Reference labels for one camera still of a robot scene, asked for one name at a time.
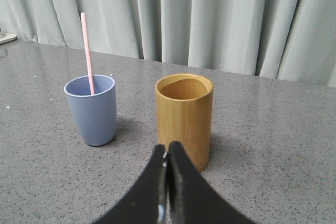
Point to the white object at table edge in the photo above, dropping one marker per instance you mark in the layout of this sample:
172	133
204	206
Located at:
6	37

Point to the blue plastic cup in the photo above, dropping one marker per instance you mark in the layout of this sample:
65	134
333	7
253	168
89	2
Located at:
95	115

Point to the grey curtain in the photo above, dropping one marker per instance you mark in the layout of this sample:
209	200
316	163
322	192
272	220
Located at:
285	39

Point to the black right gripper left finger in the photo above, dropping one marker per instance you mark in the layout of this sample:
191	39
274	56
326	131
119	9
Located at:
145	202

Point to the bamboo wooden cup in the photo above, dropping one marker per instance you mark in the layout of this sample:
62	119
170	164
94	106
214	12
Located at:
184	105

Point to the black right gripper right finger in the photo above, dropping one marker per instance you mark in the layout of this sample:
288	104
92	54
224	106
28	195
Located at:
192	199

